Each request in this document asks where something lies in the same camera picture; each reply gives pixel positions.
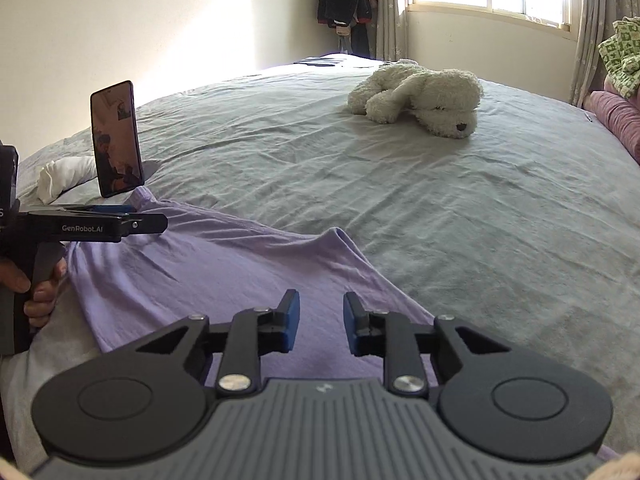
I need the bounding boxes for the black smartphone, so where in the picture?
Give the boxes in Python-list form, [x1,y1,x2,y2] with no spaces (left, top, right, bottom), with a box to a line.
[90,80,146,199]

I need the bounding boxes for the pink folded quilt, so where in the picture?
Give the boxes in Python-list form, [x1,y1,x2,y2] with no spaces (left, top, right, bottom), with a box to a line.
[584,75,640,166]

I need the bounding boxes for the person's left hand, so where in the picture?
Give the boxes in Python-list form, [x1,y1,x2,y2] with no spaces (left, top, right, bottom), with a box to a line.
[0,257,68,331]

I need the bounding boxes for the dark flat object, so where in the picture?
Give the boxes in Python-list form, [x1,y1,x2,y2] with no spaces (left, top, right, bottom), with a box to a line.
[294,56,346,68]

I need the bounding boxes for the white plush dog toy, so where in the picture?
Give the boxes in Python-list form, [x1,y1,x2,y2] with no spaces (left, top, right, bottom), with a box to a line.
[347,62,485,140]

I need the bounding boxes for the white crumpled cloth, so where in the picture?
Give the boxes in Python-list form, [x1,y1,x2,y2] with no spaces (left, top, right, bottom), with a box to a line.
[39,156,100,205]

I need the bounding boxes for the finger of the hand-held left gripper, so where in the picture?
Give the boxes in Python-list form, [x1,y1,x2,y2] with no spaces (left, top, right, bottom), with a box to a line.
[47,203,137,215]
[119,212,169,237]

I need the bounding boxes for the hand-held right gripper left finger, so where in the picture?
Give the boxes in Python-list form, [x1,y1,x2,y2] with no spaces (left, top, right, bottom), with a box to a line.
[135,288,302,396]

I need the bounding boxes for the lilac pants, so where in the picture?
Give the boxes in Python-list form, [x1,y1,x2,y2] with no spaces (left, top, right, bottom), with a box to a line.
[65,186,436,396]

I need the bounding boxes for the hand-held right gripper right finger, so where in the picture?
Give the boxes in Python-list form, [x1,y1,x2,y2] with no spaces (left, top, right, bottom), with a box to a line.
[343,290,511,398]

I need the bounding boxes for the green patterned blanket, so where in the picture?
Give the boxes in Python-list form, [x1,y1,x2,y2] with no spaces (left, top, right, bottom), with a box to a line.
[598,17,640,101]

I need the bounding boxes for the grey patterned curtain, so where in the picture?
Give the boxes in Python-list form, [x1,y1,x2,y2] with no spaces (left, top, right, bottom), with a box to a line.
[570,0,623,108]
[375,0,413,61]

